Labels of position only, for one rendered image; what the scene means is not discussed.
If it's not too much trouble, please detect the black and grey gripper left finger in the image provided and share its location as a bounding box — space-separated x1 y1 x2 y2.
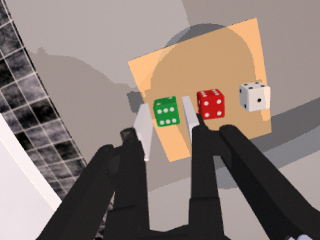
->
35 103 153 240

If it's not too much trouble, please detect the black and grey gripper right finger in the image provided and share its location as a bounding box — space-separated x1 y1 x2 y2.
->
182 96 320 240

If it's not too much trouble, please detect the orange flat mat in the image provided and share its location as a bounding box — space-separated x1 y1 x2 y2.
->
128 18 271 162

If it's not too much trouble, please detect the red die with white pips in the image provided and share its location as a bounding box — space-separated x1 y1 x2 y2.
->
196 89 225 120

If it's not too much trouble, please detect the green die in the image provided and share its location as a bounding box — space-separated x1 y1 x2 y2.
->
153 96 180 128

